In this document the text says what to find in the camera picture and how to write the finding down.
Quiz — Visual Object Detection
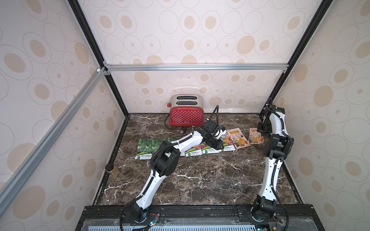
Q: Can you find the orange striped seed packet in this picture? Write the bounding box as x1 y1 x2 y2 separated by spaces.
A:
227 128 250 149
249 128 264 145

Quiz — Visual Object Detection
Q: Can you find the flower seed packet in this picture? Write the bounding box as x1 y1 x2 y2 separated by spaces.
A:
221 132 235 152
185 145 203 157
201 143 222 154

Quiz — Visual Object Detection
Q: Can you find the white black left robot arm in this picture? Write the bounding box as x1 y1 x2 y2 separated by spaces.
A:
119 105 226 231

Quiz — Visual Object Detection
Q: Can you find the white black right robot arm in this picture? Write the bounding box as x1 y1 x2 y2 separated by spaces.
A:
251 98 294 222

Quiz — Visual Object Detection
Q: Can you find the red polka dot toaster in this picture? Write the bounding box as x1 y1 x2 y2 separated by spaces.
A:
168 94 204 127

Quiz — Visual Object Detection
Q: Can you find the brown bottle black cap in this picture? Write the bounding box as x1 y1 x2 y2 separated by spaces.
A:
105 163 119 178

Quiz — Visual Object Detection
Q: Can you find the black toaster cable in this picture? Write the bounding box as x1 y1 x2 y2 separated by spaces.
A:
164 114 187 135

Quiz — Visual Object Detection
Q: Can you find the horizontal aluminium rail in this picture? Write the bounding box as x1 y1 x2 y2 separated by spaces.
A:
99 63 289 72

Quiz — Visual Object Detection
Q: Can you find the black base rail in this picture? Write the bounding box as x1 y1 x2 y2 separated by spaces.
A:
76 205 324 231

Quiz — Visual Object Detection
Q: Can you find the left diagonal aluminium rail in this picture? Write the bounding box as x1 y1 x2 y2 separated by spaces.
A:
1 67 108 216

